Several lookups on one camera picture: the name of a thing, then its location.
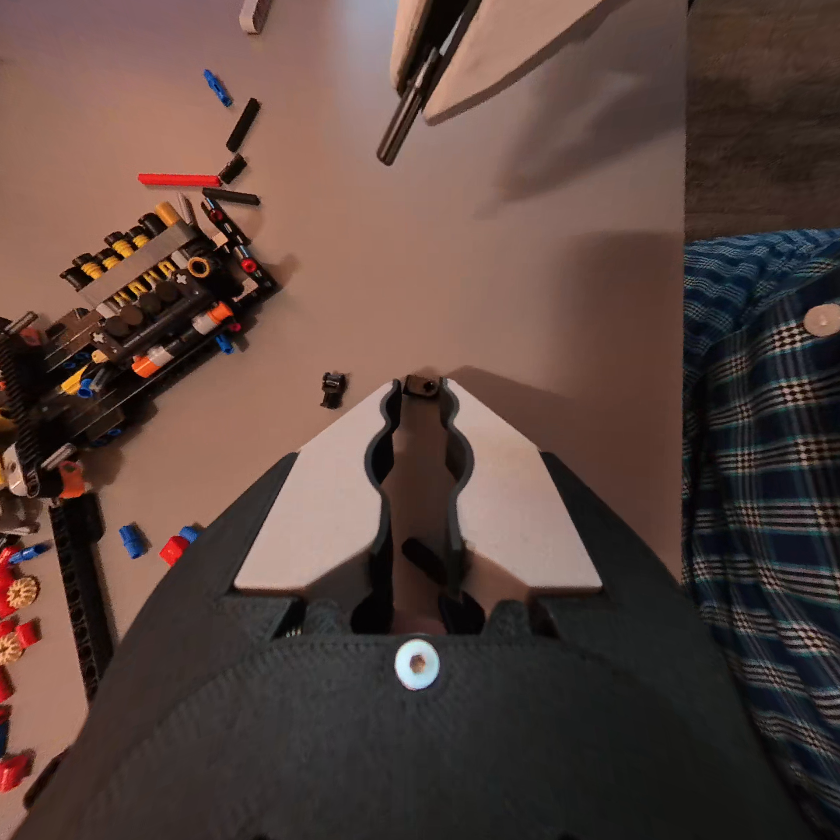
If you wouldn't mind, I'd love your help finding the black lego pin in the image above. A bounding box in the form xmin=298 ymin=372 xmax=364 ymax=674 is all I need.
xmin=402 ymin=538 xmax=454 ymax=595

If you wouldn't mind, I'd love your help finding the long black lego beam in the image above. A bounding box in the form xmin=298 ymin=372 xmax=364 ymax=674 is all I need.
xmin=47 ymin=495 xmax=118 ymax=700

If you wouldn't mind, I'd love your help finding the pile of lego pieces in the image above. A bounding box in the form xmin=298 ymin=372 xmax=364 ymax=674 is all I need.
xmin=0 ymin=535 xmax=53 ymax=795

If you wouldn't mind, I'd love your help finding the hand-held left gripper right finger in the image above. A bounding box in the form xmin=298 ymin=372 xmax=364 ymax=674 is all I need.
xmin=438 ymin=377 xmax=605 ymax=635

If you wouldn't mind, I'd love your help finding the blue plaid shirt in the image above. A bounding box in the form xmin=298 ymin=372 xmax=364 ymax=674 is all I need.
xmin=681 ymin=228 xmax=840 ymax=840

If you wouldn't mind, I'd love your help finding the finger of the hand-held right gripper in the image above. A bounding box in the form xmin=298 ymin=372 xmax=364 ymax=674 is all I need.
xmin=422 ymin=0 xmax=613 ymax=127
xmin=389 ymin=0 xmax=478 ymax=98

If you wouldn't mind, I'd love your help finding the partly built lego vehicle chassis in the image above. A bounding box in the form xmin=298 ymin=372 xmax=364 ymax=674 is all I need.
xmin=0 ymin=197 xmax=280 ymax=503

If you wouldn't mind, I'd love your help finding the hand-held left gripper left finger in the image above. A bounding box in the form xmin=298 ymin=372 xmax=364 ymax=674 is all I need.
xmin=233 ymin=378 xmax=404 ymax=635

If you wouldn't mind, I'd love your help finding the dark grey lego axle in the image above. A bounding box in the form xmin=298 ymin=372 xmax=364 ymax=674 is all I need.
xmin=376 ymin=46 xmax=442 ymax=166

